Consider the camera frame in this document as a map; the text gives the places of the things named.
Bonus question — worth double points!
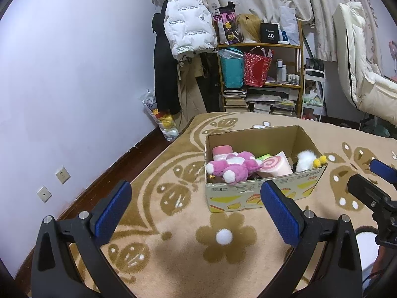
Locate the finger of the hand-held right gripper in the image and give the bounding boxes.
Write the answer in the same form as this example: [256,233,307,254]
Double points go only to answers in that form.
[369,158,397,184]

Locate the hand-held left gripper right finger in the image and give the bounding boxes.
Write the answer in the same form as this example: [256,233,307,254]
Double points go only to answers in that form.
[257,179,363,298]

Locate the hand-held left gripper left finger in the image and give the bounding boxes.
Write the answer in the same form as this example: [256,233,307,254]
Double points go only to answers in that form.
[31,179,137,298]

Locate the cardboard box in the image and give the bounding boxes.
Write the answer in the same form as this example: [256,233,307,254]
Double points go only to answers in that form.
[205,126,328,213]

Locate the pink swirl roll plush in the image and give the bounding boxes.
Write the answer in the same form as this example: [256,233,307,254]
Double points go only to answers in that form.
[256,151,294,178]

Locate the white fluffy plush toy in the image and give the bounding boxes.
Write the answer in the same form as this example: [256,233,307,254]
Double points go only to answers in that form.
[295,149,328,173]

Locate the pink plush toy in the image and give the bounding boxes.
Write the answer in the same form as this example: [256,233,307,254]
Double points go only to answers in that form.
[206,151,263,184]

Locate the pink soft packet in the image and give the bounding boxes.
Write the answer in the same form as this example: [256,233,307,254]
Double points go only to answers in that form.
[212,145,234,162]

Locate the white fluffy cloth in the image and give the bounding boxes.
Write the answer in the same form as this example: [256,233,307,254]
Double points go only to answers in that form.
[355,227,383,281]

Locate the beige patterned carpet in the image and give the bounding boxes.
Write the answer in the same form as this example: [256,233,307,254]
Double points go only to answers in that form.
[28,112,397,298]

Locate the clear bag of toys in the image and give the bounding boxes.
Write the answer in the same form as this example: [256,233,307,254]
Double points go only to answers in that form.
[139,89,180,142]

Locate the white padded chair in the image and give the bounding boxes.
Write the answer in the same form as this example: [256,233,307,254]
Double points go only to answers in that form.
[332,1,397,131]

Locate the pile of magazines and papers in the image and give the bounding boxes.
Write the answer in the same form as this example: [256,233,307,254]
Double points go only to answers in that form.
[246,86,297,117]

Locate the white trolley cart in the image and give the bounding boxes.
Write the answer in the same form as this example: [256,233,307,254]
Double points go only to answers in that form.
[301,58,326,122]

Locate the stack of books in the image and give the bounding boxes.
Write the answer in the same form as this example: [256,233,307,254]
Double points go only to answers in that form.
[223,88,249,112]

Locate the wooden shelf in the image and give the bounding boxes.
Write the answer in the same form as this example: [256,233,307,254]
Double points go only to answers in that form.
[216,22,304,118]

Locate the beige hanging trousers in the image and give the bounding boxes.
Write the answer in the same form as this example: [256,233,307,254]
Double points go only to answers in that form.
[177,57,207,131]

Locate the black hanging coat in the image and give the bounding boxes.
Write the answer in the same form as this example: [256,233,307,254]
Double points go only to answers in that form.
[152,3,182,115]

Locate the red patterned gift bag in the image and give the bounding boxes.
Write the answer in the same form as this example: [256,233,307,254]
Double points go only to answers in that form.
[243,47,273,88]

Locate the dark hanging garment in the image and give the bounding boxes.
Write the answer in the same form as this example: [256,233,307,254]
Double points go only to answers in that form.
[198,53,222,112]

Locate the teal bag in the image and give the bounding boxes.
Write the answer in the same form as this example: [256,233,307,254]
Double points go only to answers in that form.
[221,48,244,89]

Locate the white plastic bag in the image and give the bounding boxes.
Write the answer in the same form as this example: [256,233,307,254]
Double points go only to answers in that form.
[278,5,301,45]

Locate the black gift box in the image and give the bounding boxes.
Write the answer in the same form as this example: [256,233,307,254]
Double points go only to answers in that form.
[260,23,281,44]

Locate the blonde wig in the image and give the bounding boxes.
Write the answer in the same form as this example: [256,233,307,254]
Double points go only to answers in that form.
[236,14,263,44]

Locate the purple patterned tote bag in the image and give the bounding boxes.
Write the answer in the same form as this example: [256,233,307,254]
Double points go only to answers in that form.
[213,2,241,44]

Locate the white puffer jacket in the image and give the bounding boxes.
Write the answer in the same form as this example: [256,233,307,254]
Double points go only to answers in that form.
[164,0,218,60]

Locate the white wall socket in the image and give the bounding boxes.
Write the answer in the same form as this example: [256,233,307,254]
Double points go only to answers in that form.
[36,186,52,203]
[56,166,71,184]

